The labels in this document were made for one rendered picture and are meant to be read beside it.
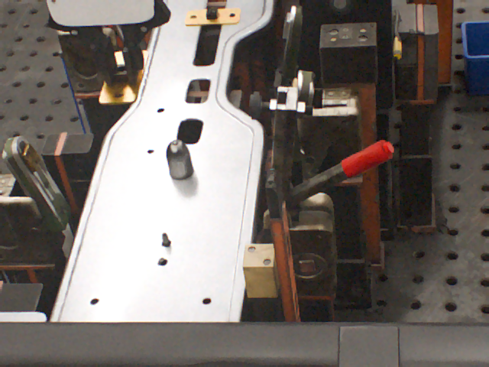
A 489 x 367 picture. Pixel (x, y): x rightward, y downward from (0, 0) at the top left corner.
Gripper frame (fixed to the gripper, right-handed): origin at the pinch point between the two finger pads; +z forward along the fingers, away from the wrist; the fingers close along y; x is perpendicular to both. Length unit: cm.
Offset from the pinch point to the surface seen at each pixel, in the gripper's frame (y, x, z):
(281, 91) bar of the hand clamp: -15.6, -1.1, 5.8
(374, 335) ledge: -26, 56, -28
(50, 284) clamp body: 18.4, -3.7, 38.4
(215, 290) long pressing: -6.6, 7.3, 27.2
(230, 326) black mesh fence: -21, 55, -27
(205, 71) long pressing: -0.6, -33.4, 27.1
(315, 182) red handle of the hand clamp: -18.3, 0.3, 17.4
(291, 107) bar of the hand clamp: -16.8, 1.5, 5.8
